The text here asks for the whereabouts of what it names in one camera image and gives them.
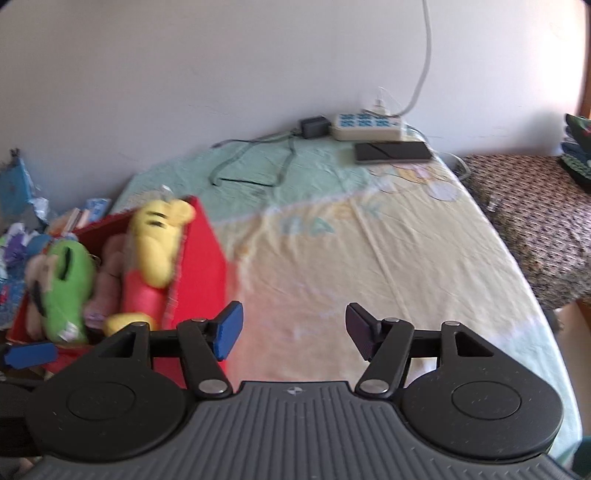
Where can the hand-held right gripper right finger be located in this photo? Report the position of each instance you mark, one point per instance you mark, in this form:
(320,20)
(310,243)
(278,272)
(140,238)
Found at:
(358,330)

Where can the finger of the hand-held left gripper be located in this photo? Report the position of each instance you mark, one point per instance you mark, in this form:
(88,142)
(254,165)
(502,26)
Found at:
(30,356)

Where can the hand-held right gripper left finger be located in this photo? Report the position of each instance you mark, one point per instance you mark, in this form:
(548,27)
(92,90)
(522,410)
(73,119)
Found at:
(229,330)

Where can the red cardboard box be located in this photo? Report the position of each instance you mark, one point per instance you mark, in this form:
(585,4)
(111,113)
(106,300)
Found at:
(205,272)

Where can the green plush toy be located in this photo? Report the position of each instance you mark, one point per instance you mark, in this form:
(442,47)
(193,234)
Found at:
(69,281)

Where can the yellow bear plush toy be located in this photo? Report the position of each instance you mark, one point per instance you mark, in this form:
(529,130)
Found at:
(154,249)

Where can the pink plush toy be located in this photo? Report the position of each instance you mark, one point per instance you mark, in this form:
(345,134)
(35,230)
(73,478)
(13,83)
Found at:
(108,272)

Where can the printed bed sheet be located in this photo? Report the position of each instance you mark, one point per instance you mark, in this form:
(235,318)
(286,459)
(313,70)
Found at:
(378,240)

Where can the pile of small toys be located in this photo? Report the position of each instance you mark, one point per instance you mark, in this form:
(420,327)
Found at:
(16,258)

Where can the crumpled foil wrapper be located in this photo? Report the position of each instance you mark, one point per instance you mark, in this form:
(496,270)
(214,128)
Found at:
(40,210)

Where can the stack of books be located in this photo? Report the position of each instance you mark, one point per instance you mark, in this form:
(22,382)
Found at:
(78,217)

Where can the blue box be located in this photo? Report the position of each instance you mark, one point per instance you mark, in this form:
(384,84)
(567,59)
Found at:
(16,184)

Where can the black smartphone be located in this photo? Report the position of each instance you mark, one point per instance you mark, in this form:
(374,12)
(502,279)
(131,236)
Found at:
(392,152)

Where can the white power strip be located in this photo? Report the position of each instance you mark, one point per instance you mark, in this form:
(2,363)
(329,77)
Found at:
(367,127)

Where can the black power adapter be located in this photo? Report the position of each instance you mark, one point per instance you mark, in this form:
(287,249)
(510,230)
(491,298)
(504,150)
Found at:
(315,127)

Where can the brown patterned cushion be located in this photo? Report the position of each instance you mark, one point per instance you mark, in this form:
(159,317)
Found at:
(535,217)

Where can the white charger plug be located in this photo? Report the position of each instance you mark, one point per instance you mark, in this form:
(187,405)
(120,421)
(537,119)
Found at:
(382,101)

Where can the dark green cloth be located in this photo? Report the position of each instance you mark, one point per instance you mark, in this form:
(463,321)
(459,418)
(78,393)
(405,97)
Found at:
(577,147)

